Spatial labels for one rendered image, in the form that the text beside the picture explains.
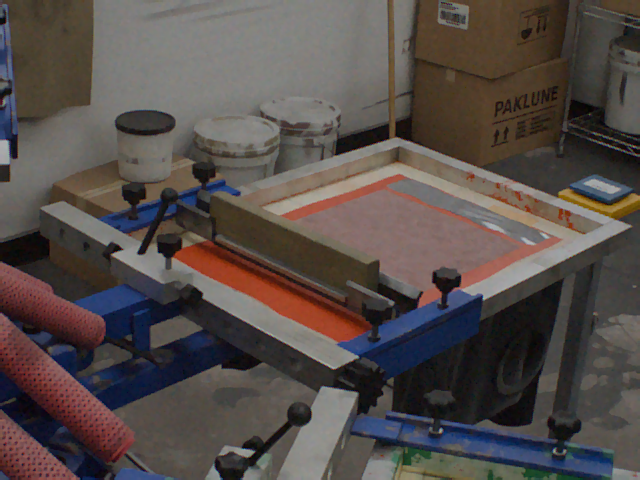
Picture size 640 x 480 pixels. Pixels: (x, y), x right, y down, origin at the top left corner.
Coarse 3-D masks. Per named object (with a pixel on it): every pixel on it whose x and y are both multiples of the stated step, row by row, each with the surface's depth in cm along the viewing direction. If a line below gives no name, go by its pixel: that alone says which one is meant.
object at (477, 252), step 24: (456, 216) 236; (408, 240) 224; (432, 240) 225; (456, 240) 226; (480, 240) 226; (504, 240) 227; (552, 240) 228; (384, 264) 215; (408, 264) 215; (432, 264) 216; (456, 264) 216; (480, 264) 217; (504, 264) 218; (288, 288) 204; (432, 288) 207; (456, 288) 208; (288, 312) 197; (312, 312) 197; (336, 312) 198; (336, 336) 190
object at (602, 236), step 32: (352, 160) 250; (384, 160) 257; (416, 160) 257; (448, 160) 253; (256, 192) 232; (288, 192) 239; (480, 192) 247; (512, 192) 241; (160, 224) 216; (576, 224) 232; (608, 224) 228; (544, 256) 213; (576, 256) 215; (480, 288) 201; (512, 288) 202; (480, 320) 198
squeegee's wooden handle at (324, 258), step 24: (216, 192) 212; (216, 216) 212; (240, 216) 208; (264, 216) 204; (240, 240) 209; (264, 240) 205; (288, 240) 201; (312, 240) 197; (336, 240) 197; (288, 264) 203; (312, 264) 199; (336, 264) 195; (360, 264) 191
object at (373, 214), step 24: (360, 192) 244; (384, 192) 244; (288, 216) 231; (312, 216) 231; (336, 216) 232; (360, 216) 233; (384, 216) 234; (408, 216) 234; (432, 216) 235; (360, 240) 223; (384, 240) 224; (192, 264) 210; (216, 264) 211; (240, 264) 211; (240, 288) 203; (264, 288) 204
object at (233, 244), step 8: (216, 240) 212; (224, 240) 210; (232, 240) 210; (232, 248) 209; (240, 248) 208; (248, 248) 208; (248, 256) 207; (256, 256) 206; (264, 256) 205; (272, 264) 203; (280, 264) 203; (288, 272) 201; (296, 272) 201; (304, 280) 199; (312, 280) 198; (320, 280) 198; (320, 288) 197; (328, 288) 196; (336, 288) 196; (336, 296) 195; (344, 296) 194
